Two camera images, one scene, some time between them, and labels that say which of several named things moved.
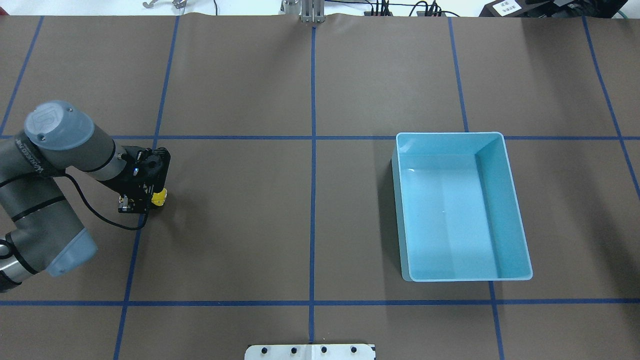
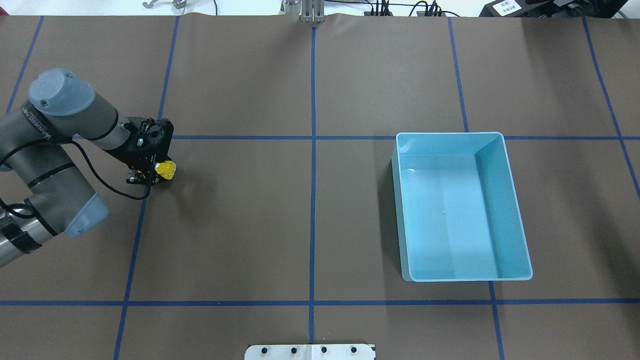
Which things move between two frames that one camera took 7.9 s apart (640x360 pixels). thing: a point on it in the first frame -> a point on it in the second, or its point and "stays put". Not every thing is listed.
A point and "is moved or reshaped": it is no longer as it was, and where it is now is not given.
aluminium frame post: (310, 11) stays put
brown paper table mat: (279, 225) stays put
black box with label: (517, 8) stays put
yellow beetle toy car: (158, 198) is moved or reshaped
